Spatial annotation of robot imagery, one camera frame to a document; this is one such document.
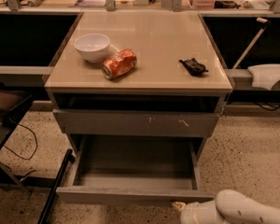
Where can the grey drawer cabinet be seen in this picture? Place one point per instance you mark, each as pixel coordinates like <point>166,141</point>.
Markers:
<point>159,82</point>

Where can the black metal bar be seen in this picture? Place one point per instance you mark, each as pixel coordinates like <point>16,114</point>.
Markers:
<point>44,216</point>

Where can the grey top drawer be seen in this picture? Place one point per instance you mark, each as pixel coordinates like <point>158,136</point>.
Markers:
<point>142,123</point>

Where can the white stick with tip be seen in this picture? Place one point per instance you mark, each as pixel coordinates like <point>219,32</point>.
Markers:
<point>264,24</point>

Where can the white ceramic bowl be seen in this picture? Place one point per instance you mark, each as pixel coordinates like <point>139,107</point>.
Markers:
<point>92,47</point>

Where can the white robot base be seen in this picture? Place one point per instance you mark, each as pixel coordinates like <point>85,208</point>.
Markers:
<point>265,76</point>

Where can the crumpled black snack bag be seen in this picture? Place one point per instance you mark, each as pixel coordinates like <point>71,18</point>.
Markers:
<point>194,67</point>

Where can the crushed orange soda can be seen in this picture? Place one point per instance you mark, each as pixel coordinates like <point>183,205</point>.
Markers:
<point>119,64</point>

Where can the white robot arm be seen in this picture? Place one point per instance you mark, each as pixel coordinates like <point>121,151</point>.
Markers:
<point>228,207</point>

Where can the black chair frame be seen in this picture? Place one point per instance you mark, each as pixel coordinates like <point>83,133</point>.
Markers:
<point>13,107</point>

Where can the foam-padded gripper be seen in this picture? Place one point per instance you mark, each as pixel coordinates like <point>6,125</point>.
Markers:
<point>190,214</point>

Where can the grey drawer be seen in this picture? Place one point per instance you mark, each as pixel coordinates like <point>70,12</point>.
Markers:
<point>144,170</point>
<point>142,123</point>

